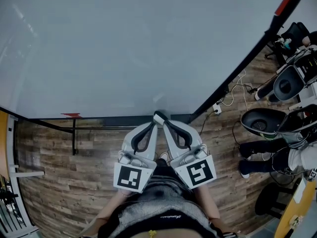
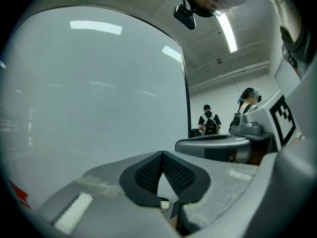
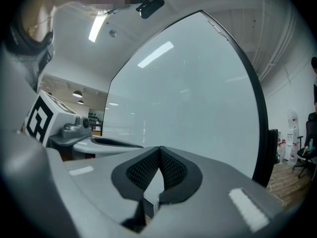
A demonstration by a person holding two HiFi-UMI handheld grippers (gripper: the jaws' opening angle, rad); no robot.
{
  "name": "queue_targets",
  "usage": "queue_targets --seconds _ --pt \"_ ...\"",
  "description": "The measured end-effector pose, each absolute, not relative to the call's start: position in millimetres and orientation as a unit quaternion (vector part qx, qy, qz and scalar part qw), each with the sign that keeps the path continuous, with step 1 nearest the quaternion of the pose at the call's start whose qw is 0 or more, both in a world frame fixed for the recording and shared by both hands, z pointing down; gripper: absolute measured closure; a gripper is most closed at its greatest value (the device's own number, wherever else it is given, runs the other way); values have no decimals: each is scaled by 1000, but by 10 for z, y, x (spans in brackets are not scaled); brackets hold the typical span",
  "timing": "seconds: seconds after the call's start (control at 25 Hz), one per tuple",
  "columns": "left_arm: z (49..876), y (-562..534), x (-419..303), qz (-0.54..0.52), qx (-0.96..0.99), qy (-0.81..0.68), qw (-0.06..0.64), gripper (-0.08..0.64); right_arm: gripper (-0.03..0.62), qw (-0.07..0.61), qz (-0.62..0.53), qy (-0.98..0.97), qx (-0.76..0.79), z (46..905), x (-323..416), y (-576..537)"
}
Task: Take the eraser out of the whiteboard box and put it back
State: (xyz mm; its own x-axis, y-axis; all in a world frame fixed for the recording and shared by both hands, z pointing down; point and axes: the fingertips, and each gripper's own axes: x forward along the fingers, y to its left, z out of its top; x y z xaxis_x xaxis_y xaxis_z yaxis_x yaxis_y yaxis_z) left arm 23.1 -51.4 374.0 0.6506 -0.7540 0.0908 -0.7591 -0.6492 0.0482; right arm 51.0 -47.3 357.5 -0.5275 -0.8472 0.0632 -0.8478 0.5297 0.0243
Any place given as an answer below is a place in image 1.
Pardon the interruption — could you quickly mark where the black round stool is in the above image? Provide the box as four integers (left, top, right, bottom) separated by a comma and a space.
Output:
254, 181, 297, 220

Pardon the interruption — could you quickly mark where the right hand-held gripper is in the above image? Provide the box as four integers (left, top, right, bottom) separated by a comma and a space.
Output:
162, 119, 217, 190

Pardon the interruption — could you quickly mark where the red tape strip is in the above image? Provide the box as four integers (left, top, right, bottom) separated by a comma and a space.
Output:
274, 0, 301, 16

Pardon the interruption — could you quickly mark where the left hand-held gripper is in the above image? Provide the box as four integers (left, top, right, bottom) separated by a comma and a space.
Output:
113, 121, 159, 193

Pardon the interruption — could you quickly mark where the white power strip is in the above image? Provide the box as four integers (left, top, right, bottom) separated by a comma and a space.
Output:
212, 102, 223, 116

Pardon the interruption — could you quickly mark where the red jagged sticker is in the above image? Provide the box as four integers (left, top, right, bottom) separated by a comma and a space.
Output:
60, 112, 82, 119

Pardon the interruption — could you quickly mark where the white whiteboard eraser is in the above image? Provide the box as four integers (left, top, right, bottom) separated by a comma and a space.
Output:
153, 110, 169, 126

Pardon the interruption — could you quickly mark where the person's white shoe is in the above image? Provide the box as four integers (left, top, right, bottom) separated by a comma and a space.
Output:
159, 152, 173, 163

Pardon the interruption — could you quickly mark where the black cable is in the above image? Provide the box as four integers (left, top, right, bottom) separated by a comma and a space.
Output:
231, 119, 248, 160

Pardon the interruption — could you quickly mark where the large white whiteboard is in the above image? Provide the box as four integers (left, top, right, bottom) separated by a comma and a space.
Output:
0, 0, 312, 120

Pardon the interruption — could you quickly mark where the black office chair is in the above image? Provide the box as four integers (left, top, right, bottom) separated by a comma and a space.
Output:
264, 21, 312, 68

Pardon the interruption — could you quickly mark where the black bowl-shaped device white rim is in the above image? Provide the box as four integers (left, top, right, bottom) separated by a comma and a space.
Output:
272, 63, 307, 103
240, 107, 287, 140

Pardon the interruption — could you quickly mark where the yellow wooden table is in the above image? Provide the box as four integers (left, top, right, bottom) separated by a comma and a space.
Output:
274, 178, 317, 238

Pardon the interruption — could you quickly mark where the dark whiteboard box tray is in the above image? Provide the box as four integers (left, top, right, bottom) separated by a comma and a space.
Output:
101, 116, 193, 128

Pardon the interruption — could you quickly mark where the white metal rack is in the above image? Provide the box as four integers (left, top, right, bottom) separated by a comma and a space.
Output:
0, 114, 46, 238

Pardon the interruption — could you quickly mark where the person's right forearm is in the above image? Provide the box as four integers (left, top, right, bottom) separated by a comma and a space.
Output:
194, 184, 221, 222

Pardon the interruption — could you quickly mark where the white cable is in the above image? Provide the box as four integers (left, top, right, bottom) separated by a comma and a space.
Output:
219, 69, 250, 112

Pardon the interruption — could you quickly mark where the person's grey striped top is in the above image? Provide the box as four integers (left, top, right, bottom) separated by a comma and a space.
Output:
98, 166, 238, 238

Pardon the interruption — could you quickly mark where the black whiteboard stand frame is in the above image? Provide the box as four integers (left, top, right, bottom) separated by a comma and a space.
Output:
37, 119, 139, 156

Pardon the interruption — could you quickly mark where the person's left forearm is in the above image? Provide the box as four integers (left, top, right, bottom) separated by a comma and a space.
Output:
81, 189, 133, 238

